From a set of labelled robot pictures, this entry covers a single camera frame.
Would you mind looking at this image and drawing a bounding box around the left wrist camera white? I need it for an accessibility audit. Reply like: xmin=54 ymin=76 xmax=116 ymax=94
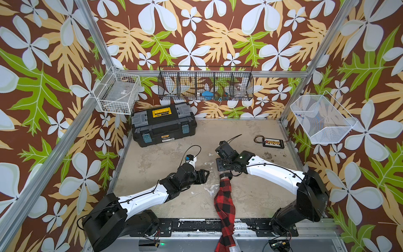
xmin=185 ymin=154 xmax=197 ymax=168

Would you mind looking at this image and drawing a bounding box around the black toolbox with yellow label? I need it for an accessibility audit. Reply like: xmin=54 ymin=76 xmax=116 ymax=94
xmin=131 ymin=102 xmax=197 ymax=148

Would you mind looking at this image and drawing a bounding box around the forearm in red plaid sleeve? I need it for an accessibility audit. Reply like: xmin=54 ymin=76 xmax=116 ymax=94
xmin=214 ymin=179 xmax=240 ymax=252

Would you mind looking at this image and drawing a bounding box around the black wrist watch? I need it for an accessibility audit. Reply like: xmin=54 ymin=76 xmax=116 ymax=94
xmin=219 ymin=171 xmax=233 ymax=180

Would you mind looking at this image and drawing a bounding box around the blue item in black basket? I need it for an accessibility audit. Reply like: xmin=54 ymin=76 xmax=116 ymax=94
xmin=202 ymin=91 xmax=214 ymax=100

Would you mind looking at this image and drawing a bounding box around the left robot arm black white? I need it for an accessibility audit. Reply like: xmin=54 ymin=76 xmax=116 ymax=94
xmin=82 ymin=161 xmax=210 ymax=252

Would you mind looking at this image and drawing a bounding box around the white wire basket left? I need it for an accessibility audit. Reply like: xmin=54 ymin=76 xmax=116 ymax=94
xmin=94 ymin=67 xmax=142 ymax=115

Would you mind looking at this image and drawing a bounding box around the white wire basket right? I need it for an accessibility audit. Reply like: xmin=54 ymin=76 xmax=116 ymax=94
xmin=290 ymin=91 xmax=358 ymax=144

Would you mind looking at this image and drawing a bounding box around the white wire basket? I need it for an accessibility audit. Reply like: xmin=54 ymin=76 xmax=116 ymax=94
xmin=290 ymin=91 xmax=358 ymax=144
xmin=94 ymin=67 xmax=142 ymax=115

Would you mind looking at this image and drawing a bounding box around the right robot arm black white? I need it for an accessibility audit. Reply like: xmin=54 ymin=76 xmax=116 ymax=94
xmin=215 ymin=141 xmax=330 ymax=235

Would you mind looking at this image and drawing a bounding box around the black wire basket rear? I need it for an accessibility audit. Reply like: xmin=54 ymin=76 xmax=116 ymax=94
xmin=157 ymin=65 xmax=255 ymax=101

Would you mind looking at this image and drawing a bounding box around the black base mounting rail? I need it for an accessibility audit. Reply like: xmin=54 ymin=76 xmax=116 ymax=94
xmin=130 ymin=217 xmax=299 ymax=237

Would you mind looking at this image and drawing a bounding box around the black power strip with cable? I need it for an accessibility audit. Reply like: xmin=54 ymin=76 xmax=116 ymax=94
xmin=254 ymin=135 xmax=289 ymax=149

